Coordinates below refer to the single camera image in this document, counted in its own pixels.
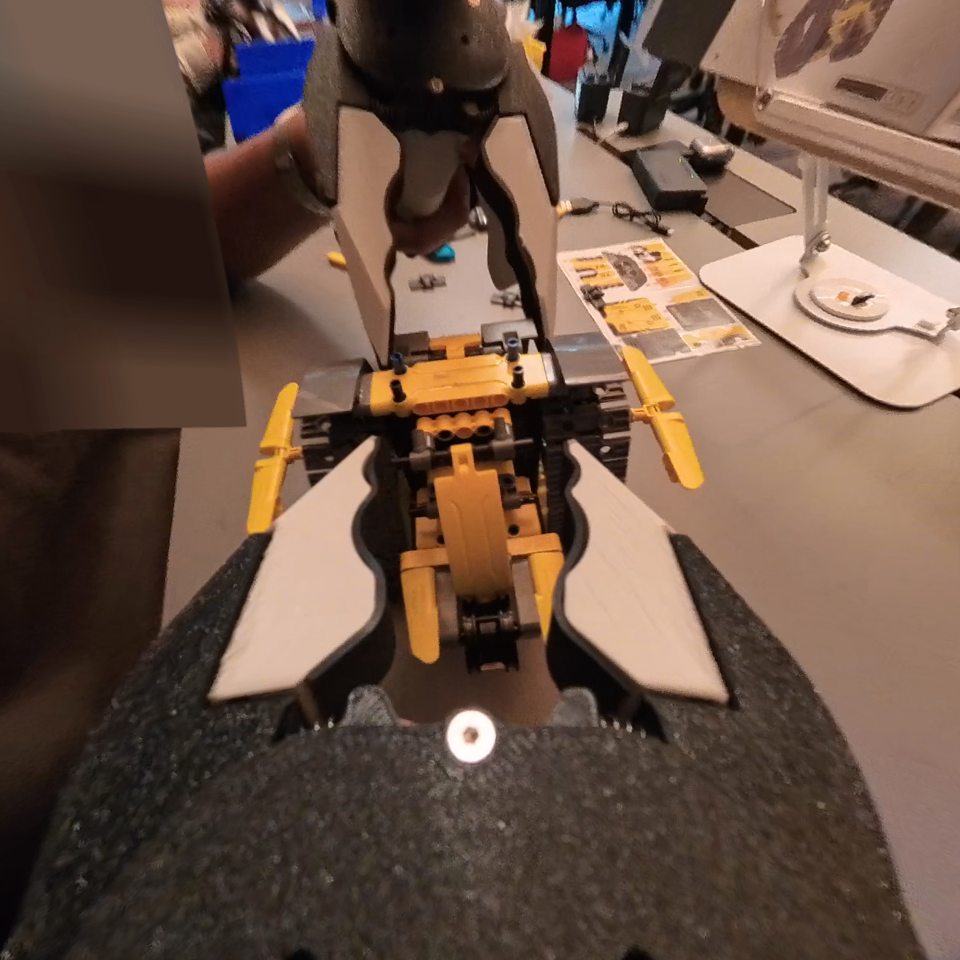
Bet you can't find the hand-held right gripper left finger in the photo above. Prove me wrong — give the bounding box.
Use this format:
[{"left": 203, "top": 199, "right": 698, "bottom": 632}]
[{"left": 207, "top": 435, "right": 399, "bottom": 725}]

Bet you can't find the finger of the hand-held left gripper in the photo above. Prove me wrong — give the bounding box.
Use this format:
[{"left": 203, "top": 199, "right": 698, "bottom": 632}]
[
  {"left": 332, "top": 103, "right": 406, "bottom": 363},
  {"left": 481, "top": 112, "right": 560, "bottom": 345}
]

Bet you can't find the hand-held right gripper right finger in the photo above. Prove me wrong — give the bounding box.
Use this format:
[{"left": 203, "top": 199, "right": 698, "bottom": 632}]
[{"left": 546, "top": 438, "right": 732, "bottom": 721}]

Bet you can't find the yellow grey toy brick vehicle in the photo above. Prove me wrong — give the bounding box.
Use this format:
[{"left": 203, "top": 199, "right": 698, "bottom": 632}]
[{"left": 247, "top": 330, "right": 706, "bottom": 672}]

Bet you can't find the person's left forearm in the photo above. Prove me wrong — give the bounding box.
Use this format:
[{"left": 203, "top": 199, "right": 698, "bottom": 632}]
[{"left": 204, "top": 105, "right": 335, "bottom": 282}]

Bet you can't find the person's left hand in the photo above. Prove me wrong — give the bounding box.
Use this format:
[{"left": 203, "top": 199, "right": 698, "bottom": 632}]
[{"left": 386, "top": 176, "right": 481, "bottom": 260}]

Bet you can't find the black desk organizer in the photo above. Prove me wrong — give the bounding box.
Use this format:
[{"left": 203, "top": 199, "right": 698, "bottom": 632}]
[
  {"left": 576, "top": 75, "right": 620, "bottom": 125},
  {"left": 618, "top": 82, "right": 676, "bottom": 136}
]

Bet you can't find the black rectangular box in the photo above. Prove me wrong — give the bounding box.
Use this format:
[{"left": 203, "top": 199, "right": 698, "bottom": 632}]
[{"left": 628, "top": 142, "right": 710, "bottom": 211}]

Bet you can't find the blue plastic bin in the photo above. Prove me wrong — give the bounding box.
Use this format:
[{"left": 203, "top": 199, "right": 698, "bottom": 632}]
[{"left": 221, "top": 37, "right": 318, "bottom": 145}]

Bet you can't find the white device with print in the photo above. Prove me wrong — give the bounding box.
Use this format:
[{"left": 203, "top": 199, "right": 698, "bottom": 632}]
[{"left": 701, "top": 0, "right": 960, "bottom": 207}]

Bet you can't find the black usb cable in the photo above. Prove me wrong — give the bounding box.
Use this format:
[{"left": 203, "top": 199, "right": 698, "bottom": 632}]
[{"left": 556, "top": 196, "right": 670, "bottom": 237}]

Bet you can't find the white stand base with post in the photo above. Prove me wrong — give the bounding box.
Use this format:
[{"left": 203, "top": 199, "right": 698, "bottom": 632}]
[{"left": 699, "top": 153, "right": 960, "bottom": 410}]

